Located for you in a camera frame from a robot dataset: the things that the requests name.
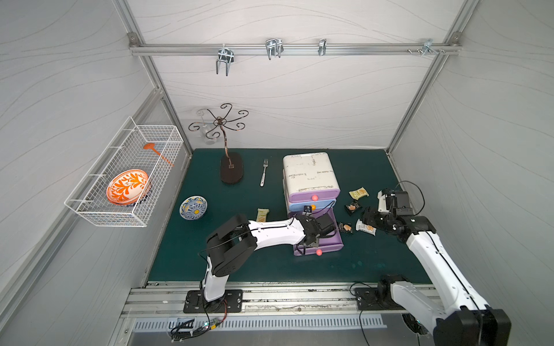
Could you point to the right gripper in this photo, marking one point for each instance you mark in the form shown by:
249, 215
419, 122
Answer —
372, 218

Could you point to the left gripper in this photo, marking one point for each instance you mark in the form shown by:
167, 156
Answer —
309, 229

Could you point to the purple drawer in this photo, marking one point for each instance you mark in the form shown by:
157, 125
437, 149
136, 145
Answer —
312, 195
332, 242

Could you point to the blue drawer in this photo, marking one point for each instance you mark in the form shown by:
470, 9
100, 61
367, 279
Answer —
311, 206

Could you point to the black cookie packet two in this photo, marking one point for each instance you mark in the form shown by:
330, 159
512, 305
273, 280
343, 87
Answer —
345, 228

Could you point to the white cookie packet two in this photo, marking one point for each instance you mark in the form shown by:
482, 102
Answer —
367, 229

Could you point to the black cookie packet one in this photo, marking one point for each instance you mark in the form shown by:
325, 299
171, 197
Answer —
352, 207

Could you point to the gold cookie packet two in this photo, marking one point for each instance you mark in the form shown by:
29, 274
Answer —
359, 193

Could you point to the gold cookie packet one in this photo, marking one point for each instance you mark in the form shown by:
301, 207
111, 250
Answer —
262, 214

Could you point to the white drawer cabinet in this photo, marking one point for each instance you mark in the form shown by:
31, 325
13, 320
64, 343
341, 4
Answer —
309, 173

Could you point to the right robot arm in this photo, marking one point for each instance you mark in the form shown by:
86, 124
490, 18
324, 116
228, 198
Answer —
463, 317

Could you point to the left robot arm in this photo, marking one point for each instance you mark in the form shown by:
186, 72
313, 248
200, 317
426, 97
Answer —
229, 247

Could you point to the silver fork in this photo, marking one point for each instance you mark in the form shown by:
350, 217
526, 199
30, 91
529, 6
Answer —
263, 176

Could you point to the white vent grille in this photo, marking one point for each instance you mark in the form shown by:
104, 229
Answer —
266, 323

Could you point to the black metal mug tree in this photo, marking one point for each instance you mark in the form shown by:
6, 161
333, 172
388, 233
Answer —
215, 127

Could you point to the right round controller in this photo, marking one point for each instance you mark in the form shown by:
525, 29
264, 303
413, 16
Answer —
414, 325

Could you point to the blue yellow patterned bowl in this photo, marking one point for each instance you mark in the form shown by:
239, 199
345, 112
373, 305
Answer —
193, 208

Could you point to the left wiring bundle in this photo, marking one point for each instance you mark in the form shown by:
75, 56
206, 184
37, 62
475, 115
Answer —
190, 328

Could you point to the metal hook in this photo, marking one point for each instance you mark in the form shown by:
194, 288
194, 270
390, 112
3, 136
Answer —
274, 48
225, 58
427, 48
322, 45

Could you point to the orange spatula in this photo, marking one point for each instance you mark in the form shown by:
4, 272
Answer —
152, 147

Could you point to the orange patterned plate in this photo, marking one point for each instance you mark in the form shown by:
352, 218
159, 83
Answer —
128, 188

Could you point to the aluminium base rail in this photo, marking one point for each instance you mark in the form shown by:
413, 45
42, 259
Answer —
167, 299

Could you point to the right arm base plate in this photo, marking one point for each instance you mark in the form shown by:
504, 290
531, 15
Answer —
371, 299

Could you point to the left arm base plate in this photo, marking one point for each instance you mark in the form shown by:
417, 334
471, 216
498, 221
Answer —
231, 302

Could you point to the white wire basket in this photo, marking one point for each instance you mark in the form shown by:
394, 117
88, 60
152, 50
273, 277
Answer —
125, 152

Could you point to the aluminium top rail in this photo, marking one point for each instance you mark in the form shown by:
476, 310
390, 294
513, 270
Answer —
290, 49

